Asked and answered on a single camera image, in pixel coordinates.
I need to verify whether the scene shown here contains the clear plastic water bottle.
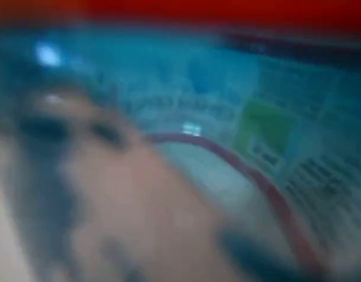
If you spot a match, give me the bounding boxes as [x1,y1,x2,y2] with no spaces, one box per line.
[0,0,361,282]

